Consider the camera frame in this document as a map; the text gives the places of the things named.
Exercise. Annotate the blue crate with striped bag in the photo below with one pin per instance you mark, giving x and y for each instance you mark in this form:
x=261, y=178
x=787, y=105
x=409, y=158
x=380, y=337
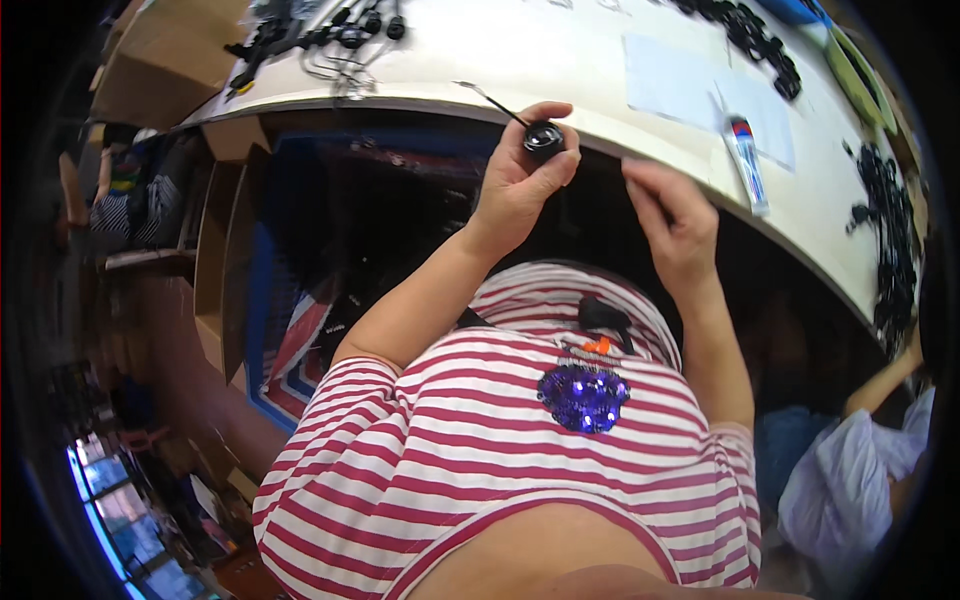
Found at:
x=300, y=337

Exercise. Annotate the blue plastic container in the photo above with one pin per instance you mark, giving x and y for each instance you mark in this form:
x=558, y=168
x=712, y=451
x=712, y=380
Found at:
x=795, y=9

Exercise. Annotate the blue framed window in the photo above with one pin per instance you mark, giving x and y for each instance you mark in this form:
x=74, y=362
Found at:
x=112, y=517

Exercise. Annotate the pile of black round parts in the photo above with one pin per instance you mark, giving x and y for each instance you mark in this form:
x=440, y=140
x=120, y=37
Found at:
x=750, y=37

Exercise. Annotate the brown cardboard box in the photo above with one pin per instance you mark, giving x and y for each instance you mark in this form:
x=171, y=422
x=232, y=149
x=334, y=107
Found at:
x=165, y=64

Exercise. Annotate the person's body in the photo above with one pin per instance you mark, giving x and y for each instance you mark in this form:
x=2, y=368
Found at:
x=480, y=465

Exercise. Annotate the cardboard boxes under table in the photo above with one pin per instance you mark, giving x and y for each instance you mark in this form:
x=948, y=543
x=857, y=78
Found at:
x=225, y=240

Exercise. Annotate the person's left hand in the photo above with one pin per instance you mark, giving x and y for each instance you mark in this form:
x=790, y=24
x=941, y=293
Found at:
x=514, y=187

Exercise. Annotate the white paper sheet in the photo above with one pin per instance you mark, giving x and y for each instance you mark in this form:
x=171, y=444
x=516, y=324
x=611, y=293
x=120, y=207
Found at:
x=667, y=82
x=761, y=120

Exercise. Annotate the green tray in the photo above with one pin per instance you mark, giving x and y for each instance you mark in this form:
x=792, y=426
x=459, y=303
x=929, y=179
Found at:
x=862, y=79

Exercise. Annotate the person's right hand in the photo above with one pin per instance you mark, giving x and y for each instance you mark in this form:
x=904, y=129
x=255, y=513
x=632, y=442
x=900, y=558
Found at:
x=679, y=232

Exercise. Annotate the white glue tube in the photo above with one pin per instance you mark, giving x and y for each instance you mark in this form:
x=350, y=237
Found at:
x=746, y=161

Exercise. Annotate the person's right fingers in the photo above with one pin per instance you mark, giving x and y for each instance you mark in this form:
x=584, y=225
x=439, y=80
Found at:
x=645, y=184

